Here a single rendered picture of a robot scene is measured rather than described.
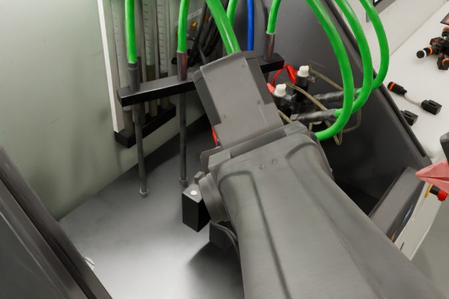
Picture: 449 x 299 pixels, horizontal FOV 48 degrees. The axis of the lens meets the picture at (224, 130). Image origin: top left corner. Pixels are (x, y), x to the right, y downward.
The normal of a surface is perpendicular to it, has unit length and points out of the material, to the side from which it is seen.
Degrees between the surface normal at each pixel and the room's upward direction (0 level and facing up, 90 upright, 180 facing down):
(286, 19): 90
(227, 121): 49
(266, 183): 40
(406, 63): 0
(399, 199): 0
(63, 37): 90
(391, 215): 0
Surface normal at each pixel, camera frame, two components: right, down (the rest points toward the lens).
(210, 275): 0.04, -0.77
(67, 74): 0.79, 0.42
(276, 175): -0.38, -0.92
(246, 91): -0.08, -0.11
